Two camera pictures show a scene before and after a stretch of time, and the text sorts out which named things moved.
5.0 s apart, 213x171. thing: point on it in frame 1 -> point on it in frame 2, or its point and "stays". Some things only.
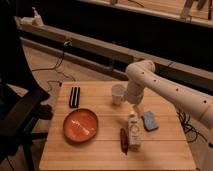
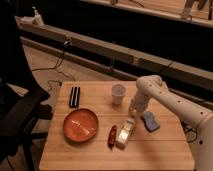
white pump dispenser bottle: x=37 y=21 stays
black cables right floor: x=189 y=131 stays
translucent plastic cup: x=117 y=91 stays
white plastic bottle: x=135 y=131 -> x=125 y=134
